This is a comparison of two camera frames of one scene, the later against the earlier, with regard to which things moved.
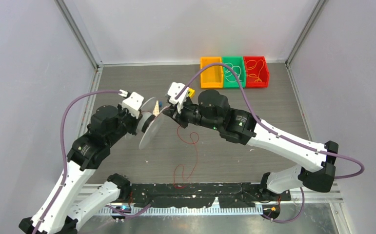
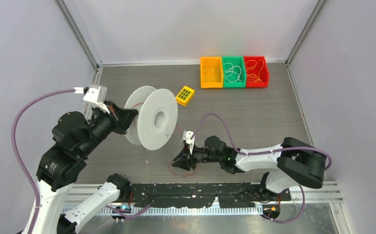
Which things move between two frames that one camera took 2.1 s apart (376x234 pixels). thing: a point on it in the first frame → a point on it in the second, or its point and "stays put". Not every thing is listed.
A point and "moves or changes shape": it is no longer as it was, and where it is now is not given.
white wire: x=232 y=72 stays put
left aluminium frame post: x=79 y=32 stays put
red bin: x=257 y=74 stays put
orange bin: x=212 y=77 stays put
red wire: x=158 y=110 moves or changes shape
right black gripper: x=172 y=111 → x=185 y=161
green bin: x=229 y=79 stays put
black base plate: x=203 y=195 stays put
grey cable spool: x=150 y=122 moves or changes shape
